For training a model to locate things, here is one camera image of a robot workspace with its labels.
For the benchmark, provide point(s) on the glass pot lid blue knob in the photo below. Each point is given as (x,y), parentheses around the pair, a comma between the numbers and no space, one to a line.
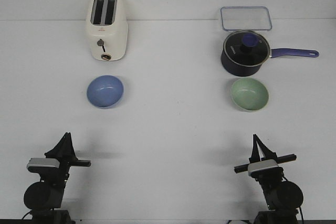
(245,42)

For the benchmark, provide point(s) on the clear plastic container lid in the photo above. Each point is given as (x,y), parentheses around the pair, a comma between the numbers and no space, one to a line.
(254,18)

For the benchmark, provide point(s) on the green bowl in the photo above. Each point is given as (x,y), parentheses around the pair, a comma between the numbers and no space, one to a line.
(249,94)

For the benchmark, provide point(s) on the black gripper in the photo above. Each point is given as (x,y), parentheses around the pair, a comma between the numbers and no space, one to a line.
(260,152)
(65,154)

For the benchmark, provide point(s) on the dark blue saucepan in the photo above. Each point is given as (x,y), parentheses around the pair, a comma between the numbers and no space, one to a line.
(242,70)

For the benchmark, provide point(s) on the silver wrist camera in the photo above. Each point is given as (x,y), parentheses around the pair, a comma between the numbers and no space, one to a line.
(43,162)
(261,166)

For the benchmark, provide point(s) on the blue bowl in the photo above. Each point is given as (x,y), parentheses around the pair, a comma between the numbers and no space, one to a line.
(105,91)

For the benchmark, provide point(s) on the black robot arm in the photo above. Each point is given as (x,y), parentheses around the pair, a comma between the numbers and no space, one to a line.
(44,198)
(283,197)

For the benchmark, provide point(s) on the white two-slot toaster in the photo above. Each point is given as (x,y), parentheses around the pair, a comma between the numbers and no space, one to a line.
(107,29)

